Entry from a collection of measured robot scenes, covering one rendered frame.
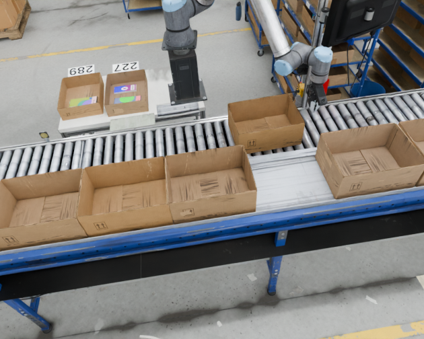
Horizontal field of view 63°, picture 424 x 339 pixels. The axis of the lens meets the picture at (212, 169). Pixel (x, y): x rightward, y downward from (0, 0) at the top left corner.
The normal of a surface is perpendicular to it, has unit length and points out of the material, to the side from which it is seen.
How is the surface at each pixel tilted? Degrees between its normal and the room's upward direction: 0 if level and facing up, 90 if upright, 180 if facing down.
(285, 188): 0
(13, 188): 90
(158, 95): 0
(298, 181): 0
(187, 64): 90
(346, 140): 89
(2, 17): 90
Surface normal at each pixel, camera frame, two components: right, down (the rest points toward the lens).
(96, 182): 0.15, 0.73
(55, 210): -0.06, -0.66
